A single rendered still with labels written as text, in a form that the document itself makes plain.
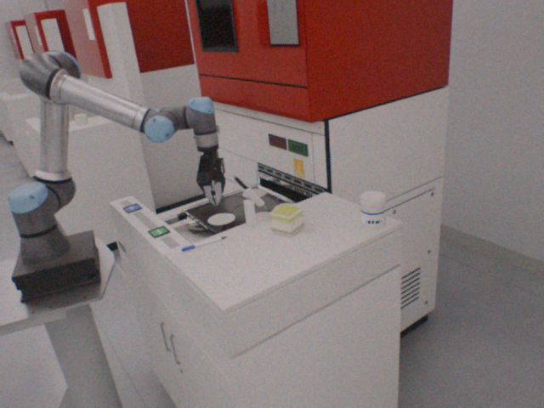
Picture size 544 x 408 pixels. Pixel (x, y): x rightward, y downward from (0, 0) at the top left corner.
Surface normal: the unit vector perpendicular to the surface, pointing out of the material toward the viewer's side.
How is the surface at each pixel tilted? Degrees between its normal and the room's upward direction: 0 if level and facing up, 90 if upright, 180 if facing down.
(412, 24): 90
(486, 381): 0
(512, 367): 0
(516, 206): 90
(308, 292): 90
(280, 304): 90
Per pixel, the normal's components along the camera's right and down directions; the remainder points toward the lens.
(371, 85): 0.57, 0.28
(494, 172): -0.81, 0.30
